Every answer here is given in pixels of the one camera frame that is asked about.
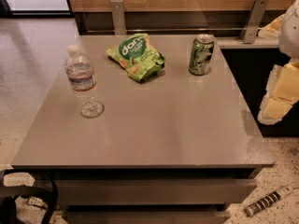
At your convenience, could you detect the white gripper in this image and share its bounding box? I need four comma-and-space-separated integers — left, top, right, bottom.
257, 13, 299, 126

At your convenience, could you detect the green soda can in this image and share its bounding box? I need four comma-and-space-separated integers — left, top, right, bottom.
189, 34, 214, 76

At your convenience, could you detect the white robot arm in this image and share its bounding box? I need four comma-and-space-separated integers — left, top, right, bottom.
258, 0, 299, 125

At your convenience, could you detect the green snack chip bag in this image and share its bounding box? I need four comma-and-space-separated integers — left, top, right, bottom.
107, 34, 165, 83

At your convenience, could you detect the clear plastic water bottle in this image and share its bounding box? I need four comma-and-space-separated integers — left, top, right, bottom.
64, 45, 105, 119

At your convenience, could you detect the grey table drawer unit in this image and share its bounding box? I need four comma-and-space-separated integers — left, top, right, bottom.
35, 169, 256, 224

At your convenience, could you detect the black chair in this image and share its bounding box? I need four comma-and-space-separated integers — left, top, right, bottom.
0, 168, 59, 224

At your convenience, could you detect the right metal wall bracket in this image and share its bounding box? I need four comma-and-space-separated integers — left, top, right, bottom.
240, 0, 269, 44

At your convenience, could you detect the metal wall bracket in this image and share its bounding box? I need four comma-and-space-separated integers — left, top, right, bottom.
240, 0, 269, 44
110, 0, 127, 35

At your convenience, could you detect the left metal wall bracket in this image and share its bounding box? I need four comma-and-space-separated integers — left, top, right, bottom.
110, 0, 127, 35

